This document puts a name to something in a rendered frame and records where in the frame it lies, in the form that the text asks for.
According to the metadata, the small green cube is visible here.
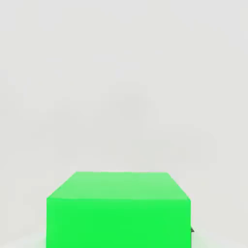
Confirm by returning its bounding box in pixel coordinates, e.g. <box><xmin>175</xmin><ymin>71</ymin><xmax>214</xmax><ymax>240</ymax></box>
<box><xmin>46</xmin><ymin>171</ymin><xmax>192</xmax><ymax>248</ymax></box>

